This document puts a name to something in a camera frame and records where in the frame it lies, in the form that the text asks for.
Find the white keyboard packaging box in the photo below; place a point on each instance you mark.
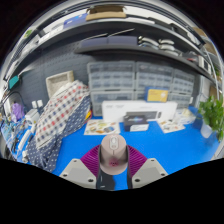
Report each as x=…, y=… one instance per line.
x=166, y=108

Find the small black box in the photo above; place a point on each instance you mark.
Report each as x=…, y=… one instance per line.
x=136, y=124

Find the navy white-dotted cloth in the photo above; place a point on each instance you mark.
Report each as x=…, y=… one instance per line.
x=50, y=156

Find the white wall socket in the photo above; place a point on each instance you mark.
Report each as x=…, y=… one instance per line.
x=34, y=104
x=40, y=103

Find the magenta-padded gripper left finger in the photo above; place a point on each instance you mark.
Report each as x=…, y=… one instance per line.
x=76, y=171

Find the white blue tissue box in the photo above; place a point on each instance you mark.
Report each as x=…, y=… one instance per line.
x=185, y=116

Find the green potted plant white pot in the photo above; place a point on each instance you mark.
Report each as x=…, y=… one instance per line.
x=213, y=115

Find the black wall shelf unit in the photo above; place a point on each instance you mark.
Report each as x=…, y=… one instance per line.
x=110, y=48

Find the white rectangular basket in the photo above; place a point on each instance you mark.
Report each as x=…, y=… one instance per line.
x=59, y=83

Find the red blue checkered cloth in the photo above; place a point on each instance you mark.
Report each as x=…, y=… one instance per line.
x=63, y=110

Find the yellow blue-framed box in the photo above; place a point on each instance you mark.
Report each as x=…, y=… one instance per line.
x=157, y=95

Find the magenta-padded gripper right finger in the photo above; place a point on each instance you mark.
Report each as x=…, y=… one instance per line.
x=150, y=170

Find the pale pink computer mouse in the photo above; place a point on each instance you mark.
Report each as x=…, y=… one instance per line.
x=114, y=153

